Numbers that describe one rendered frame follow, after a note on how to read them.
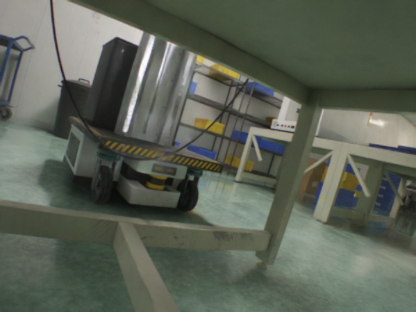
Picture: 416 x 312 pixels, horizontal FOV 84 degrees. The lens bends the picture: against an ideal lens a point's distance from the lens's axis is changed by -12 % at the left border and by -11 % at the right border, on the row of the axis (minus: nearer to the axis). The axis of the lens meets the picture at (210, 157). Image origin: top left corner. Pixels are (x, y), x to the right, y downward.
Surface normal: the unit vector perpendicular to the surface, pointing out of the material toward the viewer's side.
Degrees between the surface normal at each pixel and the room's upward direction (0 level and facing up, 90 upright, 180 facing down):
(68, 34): 90
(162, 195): 90
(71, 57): 90
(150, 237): 90
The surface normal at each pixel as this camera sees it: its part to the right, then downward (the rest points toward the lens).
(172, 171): 0.59, 0.22
